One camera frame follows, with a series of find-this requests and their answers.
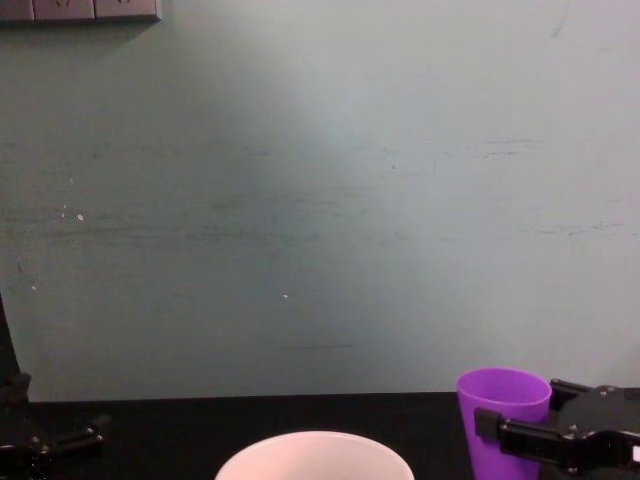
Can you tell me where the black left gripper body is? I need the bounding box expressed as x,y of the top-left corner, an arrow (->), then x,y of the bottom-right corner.
0,412 -> 55,480

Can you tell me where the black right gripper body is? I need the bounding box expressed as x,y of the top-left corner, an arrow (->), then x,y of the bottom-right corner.
555,383 -> 640,480

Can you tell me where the purple plastic cup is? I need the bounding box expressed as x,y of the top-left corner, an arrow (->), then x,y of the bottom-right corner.
455,366 -> 554,480

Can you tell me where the black table cloth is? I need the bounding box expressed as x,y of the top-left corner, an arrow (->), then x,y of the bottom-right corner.
0,393 -> 640,480

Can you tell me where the white cup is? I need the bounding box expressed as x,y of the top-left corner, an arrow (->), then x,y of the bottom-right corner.
214,430 -> 417,480

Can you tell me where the grey wall socket panel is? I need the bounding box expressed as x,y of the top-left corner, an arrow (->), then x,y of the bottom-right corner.
0,0 -> 163,28

